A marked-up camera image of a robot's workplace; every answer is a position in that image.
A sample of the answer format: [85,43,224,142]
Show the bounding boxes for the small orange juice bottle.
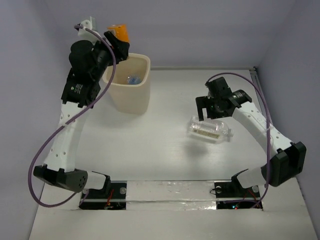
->
[107,24,130,43]

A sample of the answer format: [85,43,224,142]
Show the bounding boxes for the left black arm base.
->
[79,181,128,211]

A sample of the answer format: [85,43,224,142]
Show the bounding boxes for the shiny tape strip front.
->
[125,180,217,211]

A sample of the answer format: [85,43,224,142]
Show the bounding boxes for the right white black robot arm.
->
[195,77,307,196]

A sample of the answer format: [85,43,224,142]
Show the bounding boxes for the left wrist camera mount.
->
[75,16,100,43]

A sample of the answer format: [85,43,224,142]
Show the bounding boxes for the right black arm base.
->
[209,181,263,210]

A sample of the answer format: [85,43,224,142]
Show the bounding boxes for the large clear square bottle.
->
[187,115,234,143]

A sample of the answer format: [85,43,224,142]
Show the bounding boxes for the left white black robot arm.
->
[28,26,130,193]

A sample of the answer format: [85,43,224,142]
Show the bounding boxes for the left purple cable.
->
[27,24,118,208]

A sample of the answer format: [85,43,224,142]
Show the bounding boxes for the blue label bottle blue cap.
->
[126,74,142,85]

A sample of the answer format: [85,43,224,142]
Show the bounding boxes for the cream plastic waste bin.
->
[102,53,151,115]

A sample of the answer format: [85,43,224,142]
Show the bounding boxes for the aluminium rail right edge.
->
[249,67,267,118]

